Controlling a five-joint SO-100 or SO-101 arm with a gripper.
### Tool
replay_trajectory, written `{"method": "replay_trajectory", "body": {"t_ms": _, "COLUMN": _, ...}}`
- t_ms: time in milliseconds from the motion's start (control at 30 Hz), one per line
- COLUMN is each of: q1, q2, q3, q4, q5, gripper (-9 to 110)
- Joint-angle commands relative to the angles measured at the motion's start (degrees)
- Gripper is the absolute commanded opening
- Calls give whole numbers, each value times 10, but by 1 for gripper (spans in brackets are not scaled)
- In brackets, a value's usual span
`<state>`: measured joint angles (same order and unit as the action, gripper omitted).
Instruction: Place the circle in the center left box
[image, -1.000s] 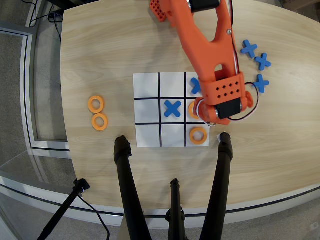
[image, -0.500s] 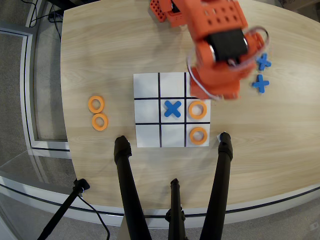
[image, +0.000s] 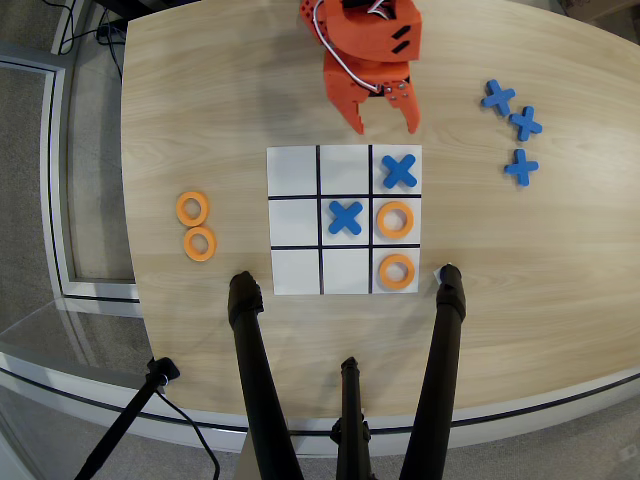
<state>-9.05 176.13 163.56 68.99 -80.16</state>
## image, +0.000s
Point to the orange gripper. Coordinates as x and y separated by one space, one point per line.
344 86

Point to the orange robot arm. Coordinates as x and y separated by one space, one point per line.
370 35

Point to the blue foam cross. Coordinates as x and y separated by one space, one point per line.
498 98
525 123
521 168
399 171
345 218

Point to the white tic-tac-toe board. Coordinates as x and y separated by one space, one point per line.
295 172

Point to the small white tag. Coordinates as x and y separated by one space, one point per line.
436 274

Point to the thin black tripod leg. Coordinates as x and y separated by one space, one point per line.
351 410

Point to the black stand pole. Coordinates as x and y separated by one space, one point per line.
125 420

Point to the grey metal floor frame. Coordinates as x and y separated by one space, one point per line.
50 175

